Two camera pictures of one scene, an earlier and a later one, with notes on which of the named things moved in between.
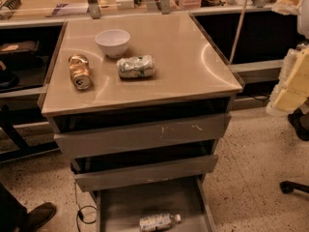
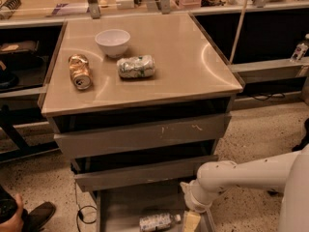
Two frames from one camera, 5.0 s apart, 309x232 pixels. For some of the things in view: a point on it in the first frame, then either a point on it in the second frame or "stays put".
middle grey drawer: x=98 y=173 stays put
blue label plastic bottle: x=157 y=221 stays put
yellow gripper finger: x=289 y=4 → x=185 y=187
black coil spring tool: x=10 y=5 stays put
